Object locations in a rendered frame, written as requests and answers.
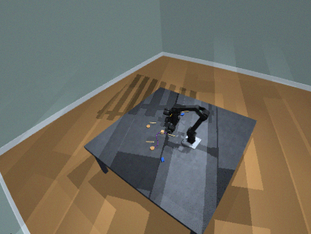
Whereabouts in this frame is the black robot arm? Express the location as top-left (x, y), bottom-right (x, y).
top-left (163, 104), bottom-right (210, 144)

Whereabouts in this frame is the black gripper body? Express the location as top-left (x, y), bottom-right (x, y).
top-left (168, 116), bottom-right (180, 131)

